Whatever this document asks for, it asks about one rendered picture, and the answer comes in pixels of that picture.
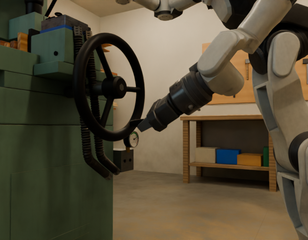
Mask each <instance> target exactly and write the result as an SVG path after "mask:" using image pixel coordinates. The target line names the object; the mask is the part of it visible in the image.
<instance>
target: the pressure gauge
mask: <svg viewBox="0 0 308 240"><path fill-rule="evenodd" d="M135 138H136V139H135ZM133 139H135V140H133ZM123 142H124V144H125V149H126V152H130V147H132V148H135V147H136V146H137V145H138V142H139V136H138V133H137V132H136V131H133V132H132V133H131V134H130V135H129V136H128V137H126V138H125V139H124V140H123Z"/></svg>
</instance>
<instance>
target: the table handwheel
mask: <svg viewBox="0 0 308 240"><path fill-rule="evenodd" d="M102 44H112V45H114V46H116V47H117V48H118V49H120V50H121V51H122V53H123V54H124V55H125V56H126V58H127V59H128V61H129V63H130V65H131V68H132V70H133V74H134V79H135V85H136V87H129V86H127V85H126V82H125V80H124V79H123V78H122V77H120V76H116V77H114V76H113V74H112V72H111V69H110V67H109V65H108V62H107V60H106V57H105V54H104V51H103V49H102V46H101V45H102ZM95 49H96V51H97V54H98V56H99V59H100V61H101V63H102V66H103V69H104V72H105V75H106V78H105V79H104V80H103V82H101V83H96V84H95V85H94V86H93V88H92V91H94V93H95V94H96V95H97V96H103V95H104V97H105V98H107V101H106V104H105V107H104V111H103V114H102V117H101V120H100V122H99V123H98V121H97V120H96V119H95V117H94V116H93V114H92V112H91V110H90V107H89V104H88V101H87V97H86V92H85V72H86V67H87V63H88V60H89V58H90V56H91V54H92V52H93V51H94V50H95ZM126 92H136V101H135V107H134V110H133V114H132V116H131V118H130V120H129V122H128V123H127V124H126V125H125V126H124V127H123V128H122V129H120V130H118V131H110V130H107V129H105V125H106V122H107V119H108V115H109V112H110V109H111V107H112V104H113V101H114V99H122V98H123V97H124V96H125V95H126ZM64 95H65V96H66V97H67V98H74V101H75V104H76V107H77V110H78V113H79V115H80V117H81V119H82V120H83V122H84V124H85V125H86V127H87V128H88V129H89V130H90V131H91V132H92V133H93V134H94V135H95V136H97V137H98V138H100V139H102V140H106V141H120V140H123V139H125V138H126V137H128V136H129V135H130V134H131V133H132V132H133V131H134V130H135V128H136V127H134V126H130V121H131V120H138V119H141V116H142V113H143V109H144V100H145V86H144V77H143V72H142V69H141V66H140V63H139V61H138V58H137V56H136V54H135V53H134V51H133V50H132V48H131V47H130V46H129V44H128V43H127V42H126V41H124V40H123V39H122V38H120V37H119V36H117V35H115V34H112V33H106V32H104V33H98V34H95V35H93V36H92V37H90V38H89V39H88V40H87V41H86V42H85V43H84V44H83V45H82V47H81V48H80V50H79V52H78V54H77V57H76V59H75V63H74V67H73V73H72V86H67V87H65V89H64Z"/></svg>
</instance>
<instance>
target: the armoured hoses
mask: <svg viewBox="0 0 308 240"><path fill-rule="evenodd" d="M72 31H73V35H74V45H75V46H74V47H75V48H74V50H75V51H74V52H75V59H76V57H77V54H78V52H79V50H80V48H81V47H82V45H83V44H82V43H83V41H82V35H84V39H85V42H86V41H87V40H88V39H89V38H90V37H92V31H90V30H86V31H83V32H82V27H80V26H73V27H72ZM94 58H95V57H94V52H92V54H91V56H90V58H89V60H88V63H87V70H88V71H87V72H88V73H87V74H88V82H89V83H88V84H89V88H90V89H89V91H90V92H89V93H90V100H91V101H90V103H91V112H92V114H93V116H94V117H95V119H96V120H97V121H98V123H99V122H100V120H101V119H100V118H101V117H100V110H99V108H100V107H99V106H100V105H99V101H98V99H99V98H98V96H97V95H96V94H95V93H94V91H92V88H93V86H94V85H95V84H96V83H97V80H96V79H97V78H96V73H95V72H96V68H95V61H94V60H95V59H94ZM85 79H86V78H85ZM86 91H87V89H86V80H85V92H86ZM86 93H87V92H86ZM86 97H87V94H86ZM80 123H81V124H80V125H81V127H80V128H81V138H82V147H83V149H82V150H83V151H82V152H83V157H84V160H85V162H86V163H87V165H89V166H90V167H91V168H92V169H94V170H95V171H96V172H97V173H99V174H100V175H101V176H102V177H103V178H105V179H106V180H110V179H112V174H111V173H110V172H112V173H113V174H114V175H118V174H120V169H119V168H118V167H117V166H116V165H115V164H114V163H113V162H111V161H110V160H109V159H108V158H107V157H106V156H105V153H104V148H103V147H104V146H103V140H102V139H100V138H98V137H97V136H95V135H94V139H95V140H94V142H95V143H94V144H95V149H96V150H95V151H96V156H97V159H98V161H99V162H100V163H101V164H102V165H101V164H100V163H99V162H98V161H97V160H96V159H95V158H94V157H93V155H92V152H91V151H92V150H91V149H92V148H91V140H90V139H91V138H90V131H89V129H88V128H87V127H86V125H85V124H84V122H83V120H82V119H81V117H80ZM104 166H105V167H106V168H107V169H108V170H109V171H110V172H109V171H108V170H107V169H106V168H105V167H104Z"/></svg>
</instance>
